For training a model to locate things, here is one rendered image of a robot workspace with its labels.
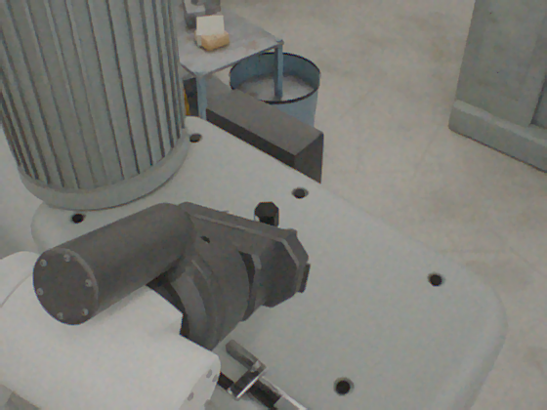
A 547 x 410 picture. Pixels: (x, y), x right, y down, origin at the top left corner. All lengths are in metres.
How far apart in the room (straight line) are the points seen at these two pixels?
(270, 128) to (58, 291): 0.76
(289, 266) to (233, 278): 0.08
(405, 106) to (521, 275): 1.48
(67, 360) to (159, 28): 0.37
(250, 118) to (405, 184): 2.56
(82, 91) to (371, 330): 0.33
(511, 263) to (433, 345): 2.75
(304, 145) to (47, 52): 0.52
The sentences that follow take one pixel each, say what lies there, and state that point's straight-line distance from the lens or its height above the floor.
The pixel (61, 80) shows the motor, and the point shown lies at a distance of 0.56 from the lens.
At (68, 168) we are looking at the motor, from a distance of 0.62.
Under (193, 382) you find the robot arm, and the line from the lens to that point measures 0.27.
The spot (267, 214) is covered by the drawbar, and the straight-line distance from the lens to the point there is 0.53.
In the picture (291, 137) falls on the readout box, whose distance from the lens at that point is 0.98.
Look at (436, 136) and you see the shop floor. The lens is 3.93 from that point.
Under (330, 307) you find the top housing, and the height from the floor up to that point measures 1.89.
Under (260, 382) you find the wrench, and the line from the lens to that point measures 0.50.
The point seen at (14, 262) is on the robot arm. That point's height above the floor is 2.11.
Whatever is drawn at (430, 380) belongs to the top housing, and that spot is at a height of 1.89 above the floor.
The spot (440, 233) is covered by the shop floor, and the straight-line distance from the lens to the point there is 3.30.
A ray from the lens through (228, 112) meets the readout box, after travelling 1.04.
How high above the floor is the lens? 2.33
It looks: 45 degrees down
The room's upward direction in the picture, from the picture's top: straight up
